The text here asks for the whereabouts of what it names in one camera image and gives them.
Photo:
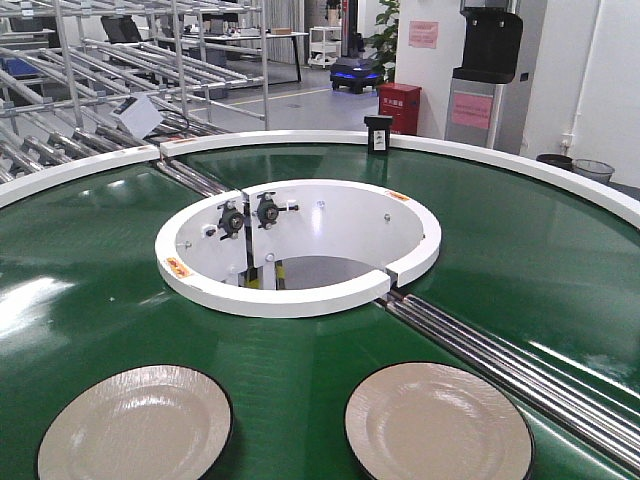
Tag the beige plate black rim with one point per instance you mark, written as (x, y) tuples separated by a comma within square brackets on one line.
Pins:
[(151, 422), (423, 420)]

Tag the black sensor box on rim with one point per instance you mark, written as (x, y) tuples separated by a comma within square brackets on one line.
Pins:
[(379, 129)]

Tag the steel conveyor rollers left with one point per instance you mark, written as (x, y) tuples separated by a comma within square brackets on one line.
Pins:
[(190, 178)]

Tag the steel conveyor rollers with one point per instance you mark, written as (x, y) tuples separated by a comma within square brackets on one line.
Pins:
[(596, 418), (190, 178)]

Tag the red fire extinguisher cabinet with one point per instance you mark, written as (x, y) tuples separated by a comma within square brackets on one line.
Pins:
[(402, 103)]

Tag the blue lit mobile robot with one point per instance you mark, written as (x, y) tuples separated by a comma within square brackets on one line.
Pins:
[(353, 70)]

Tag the white cart in background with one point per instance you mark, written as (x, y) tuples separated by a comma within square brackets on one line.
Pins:
[(324, 46)]

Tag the green potted plant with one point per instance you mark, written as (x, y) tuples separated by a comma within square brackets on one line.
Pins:
[(385, 40)]

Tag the background work table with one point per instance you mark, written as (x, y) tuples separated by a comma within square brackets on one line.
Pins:
[(277, 56)]

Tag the black and grey dispenser kiosk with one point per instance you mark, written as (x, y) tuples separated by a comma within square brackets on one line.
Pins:
[(493, 33)]

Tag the white control box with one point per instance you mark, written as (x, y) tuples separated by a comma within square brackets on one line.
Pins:
[(137, 115)]

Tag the black waste bin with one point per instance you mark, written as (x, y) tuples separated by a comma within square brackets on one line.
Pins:
[(557, 160)]

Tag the white outer conveyor rim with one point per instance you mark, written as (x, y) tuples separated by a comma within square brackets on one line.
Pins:
[(617, 203)]

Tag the metal roller rack shelving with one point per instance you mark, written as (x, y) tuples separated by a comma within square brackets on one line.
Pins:
[(65, 65)]

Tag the steel conveyor rollers right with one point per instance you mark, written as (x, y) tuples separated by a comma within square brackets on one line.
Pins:
[(596, 418)]

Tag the pink wall notice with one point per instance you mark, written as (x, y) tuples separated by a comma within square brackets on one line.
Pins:
[(423, 34)]

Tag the wire mesh waste bin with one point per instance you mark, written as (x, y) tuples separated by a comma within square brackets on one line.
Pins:
[(593, 170)]

